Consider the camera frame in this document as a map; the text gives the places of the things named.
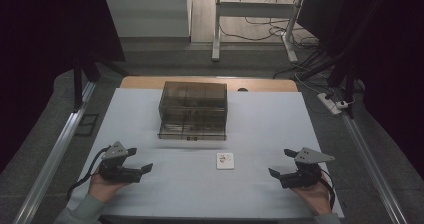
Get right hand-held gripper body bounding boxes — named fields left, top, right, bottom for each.
left=279, top=147, right=336, bottom=189

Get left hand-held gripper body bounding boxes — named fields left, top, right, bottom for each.
left=98, top=141, right=144, bottom=184

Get small white printed card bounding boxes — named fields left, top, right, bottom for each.
left=216, top=152, right=235, bottom=171

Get transparent brown plastic drawer box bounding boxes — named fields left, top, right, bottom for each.
left=157, top=81, right=229, bottom=142

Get person's left hand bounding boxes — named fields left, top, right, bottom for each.
left=87, top=169, right=130, bottom=204

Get person's right hand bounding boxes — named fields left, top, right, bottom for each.
left=290, top=173, right=333, bottom=216

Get white table mat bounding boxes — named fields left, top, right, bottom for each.
left=66, top=87, right=345, bottom=219

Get white power strip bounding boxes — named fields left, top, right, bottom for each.
left=316, top=92, right=343, bottom=116

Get wooden table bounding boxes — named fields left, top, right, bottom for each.
left=119, top=76, right=299, bottom=93

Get black curtain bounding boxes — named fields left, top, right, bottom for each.
left=0, top=0, right=126, bottom=173
left=296, top=0, right=424, bottom=190

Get white cabinet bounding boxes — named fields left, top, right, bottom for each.
left=102, top=0, right=193, bottom=38

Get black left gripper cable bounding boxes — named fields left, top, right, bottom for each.
left=66, top=146, right=111, bottom=202

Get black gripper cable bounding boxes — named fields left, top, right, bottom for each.
left=319, top=168, right=336, bottom=210
left=66, top=146, right=111, bottom=202

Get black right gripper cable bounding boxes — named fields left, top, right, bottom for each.
left=319, top=168, right=336, bottom=210

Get aluminium rail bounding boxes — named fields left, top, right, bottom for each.
left=12, top=80, right=98, bottom=224
left=340, top=112, right=410, bottom=224

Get white floor cable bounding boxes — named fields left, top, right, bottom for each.
left=294, top=71, right=322, bottom=96

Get black floor cables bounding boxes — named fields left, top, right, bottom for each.
left=219, top=0, right=336, bottom=81

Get white metal desk frame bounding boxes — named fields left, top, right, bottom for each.
left=211, top=0, right=306, bottom=64

